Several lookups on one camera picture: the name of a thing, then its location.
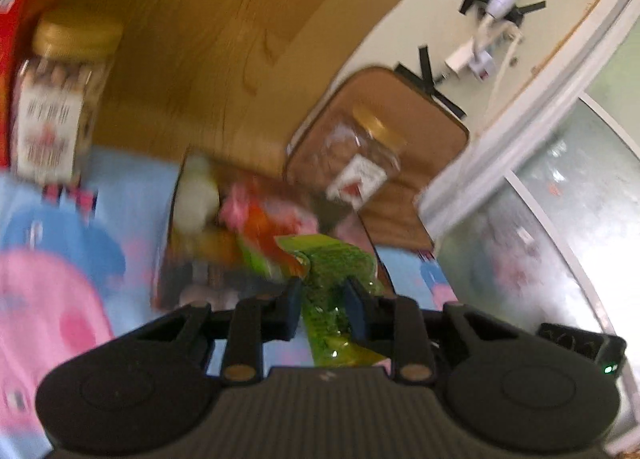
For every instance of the black cardboard box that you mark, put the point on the black cardboard box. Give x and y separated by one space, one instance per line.
175 264

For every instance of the white framed glass door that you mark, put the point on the white framed glass door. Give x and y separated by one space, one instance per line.
575 214

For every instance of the pecan jar with gold lid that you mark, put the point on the pecan jar with gold lid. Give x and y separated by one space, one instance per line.
360 159

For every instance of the red gift box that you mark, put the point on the red gift box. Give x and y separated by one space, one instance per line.
15 39

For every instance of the white light bulb with socket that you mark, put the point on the white light bulb with socket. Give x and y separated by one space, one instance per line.
426 66

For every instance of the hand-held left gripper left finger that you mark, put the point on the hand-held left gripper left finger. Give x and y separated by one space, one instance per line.
292 310

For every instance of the cashew jar with gold lid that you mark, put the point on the cashew jar with gold lid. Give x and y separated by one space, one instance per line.
60 104

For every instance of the green snack packet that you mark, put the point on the green snack packet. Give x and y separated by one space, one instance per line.
325 299

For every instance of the brown seat mat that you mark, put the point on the brown seat mat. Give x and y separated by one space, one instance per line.
425 139

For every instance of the printed blanket with pink pigs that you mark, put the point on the printed blanket with pink pigs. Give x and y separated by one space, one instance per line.
50 289

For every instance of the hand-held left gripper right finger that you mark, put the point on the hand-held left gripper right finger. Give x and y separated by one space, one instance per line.
355 310

